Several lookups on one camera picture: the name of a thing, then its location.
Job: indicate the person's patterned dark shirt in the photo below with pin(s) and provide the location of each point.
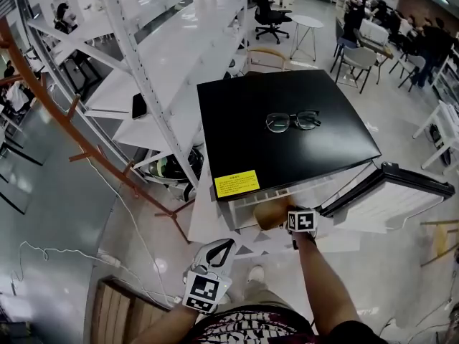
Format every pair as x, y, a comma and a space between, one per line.
251, 326

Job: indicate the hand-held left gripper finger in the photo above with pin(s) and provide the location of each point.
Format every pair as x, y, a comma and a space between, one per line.
232, 251
205, 250

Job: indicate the white metal shelving rack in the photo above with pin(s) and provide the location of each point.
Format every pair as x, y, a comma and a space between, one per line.
168, 56

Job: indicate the black smartphone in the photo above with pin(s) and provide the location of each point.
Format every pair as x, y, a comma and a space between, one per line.
138, 106

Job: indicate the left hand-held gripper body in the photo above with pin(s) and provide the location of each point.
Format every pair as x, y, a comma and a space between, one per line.
206, 289

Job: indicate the light wooden chair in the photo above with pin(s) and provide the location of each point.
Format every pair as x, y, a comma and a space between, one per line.
267, 53

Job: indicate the dark round helmet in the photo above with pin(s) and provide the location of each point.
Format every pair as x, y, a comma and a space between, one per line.
161, 167

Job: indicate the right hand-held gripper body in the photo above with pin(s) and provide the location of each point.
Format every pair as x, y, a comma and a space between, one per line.
303, 221

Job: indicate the person's left forearm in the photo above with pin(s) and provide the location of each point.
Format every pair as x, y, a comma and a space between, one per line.
161, 326

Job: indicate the black framed eyeglasses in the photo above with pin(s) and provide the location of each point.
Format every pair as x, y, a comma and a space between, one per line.
278, 122

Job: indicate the wooden easel frame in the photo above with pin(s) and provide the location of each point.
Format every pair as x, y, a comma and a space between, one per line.
443, 240

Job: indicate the white power strip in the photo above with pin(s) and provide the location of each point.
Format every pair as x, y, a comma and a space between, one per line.
109, 259

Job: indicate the black office chair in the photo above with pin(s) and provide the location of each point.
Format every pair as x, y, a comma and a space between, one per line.
265, 11

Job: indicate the wooden slatted crate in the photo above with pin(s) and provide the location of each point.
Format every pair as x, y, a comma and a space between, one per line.
114, 314

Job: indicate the white frame table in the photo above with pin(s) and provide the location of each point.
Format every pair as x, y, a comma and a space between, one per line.
443, 120

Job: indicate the grey dining chair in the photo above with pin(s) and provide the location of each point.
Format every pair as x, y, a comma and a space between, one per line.
412, 65
360, 57

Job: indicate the brown container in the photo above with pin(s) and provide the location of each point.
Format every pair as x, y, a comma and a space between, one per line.
269, 215

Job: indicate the person's khaki trousers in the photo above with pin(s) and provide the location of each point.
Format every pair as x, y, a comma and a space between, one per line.
263, 296

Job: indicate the person's right forearm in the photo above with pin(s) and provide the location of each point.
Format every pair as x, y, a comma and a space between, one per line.
322, 281

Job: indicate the person's white shoe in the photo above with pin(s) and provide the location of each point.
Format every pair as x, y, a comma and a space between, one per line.
256, 273

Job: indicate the orange wooden coat rack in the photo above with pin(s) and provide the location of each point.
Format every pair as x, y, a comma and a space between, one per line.
46, 102

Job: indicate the white round side table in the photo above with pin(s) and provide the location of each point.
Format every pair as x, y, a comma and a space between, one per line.
306, 22

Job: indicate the black mini fridge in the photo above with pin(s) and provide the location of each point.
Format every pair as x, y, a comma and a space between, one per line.
247, 120

